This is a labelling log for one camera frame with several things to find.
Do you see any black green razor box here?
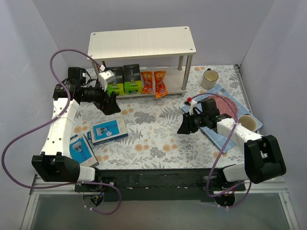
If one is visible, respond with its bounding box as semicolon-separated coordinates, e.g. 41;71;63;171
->
123;64;142;94
107;67;125;96

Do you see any blue Harry's razor box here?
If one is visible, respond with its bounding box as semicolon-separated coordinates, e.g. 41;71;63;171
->
87;117;128;146

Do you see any orange razor packet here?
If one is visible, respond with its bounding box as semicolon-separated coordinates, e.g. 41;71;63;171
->
141;71;154;93
154;71;168;99

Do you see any white two-tier shelf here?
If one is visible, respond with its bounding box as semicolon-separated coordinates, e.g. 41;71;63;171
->
88;26;196;96

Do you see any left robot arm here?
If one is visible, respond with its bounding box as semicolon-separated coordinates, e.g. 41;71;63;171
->
32;68;120;192

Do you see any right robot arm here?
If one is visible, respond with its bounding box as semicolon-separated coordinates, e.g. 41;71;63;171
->
177;98;286;191

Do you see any floral tablecloth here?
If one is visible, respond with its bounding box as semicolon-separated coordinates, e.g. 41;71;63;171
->
71;66;244;169

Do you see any pink polka dot plate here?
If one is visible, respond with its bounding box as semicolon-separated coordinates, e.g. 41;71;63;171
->
209;95;238;119

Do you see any blue checkered placemat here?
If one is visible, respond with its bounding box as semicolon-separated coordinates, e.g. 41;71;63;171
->
181;84;263;153

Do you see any cream enamel mug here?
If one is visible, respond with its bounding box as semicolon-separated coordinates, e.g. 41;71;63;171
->
201;68;219;90

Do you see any painted ceramic mug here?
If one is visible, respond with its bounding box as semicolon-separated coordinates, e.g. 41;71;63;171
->
238;114;258;132

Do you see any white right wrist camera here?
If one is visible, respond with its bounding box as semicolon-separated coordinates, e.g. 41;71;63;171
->
185;98;201;115

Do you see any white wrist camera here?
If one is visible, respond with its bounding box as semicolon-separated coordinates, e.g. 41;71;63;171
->
97;70;116;92
185;98;201;115

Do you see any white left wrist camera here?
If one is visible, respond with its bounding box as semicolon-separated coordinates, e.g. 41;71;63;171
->
97;70;116;92

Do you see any silver fork black handle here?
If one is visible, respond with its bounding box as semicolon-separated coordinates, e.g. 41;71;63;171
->
217;88;225;95

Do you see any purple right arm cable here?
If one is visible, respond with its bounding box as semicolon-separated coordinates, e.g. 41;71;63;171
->
190;92;252;208

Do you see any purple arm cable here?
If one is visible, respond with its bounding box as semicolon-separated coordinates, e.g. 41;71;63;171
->
190;92;252;208
1;49;122;215

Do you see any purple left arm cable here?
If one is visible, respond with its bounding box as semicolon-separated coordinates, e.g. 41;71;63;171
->
1;49;122;215

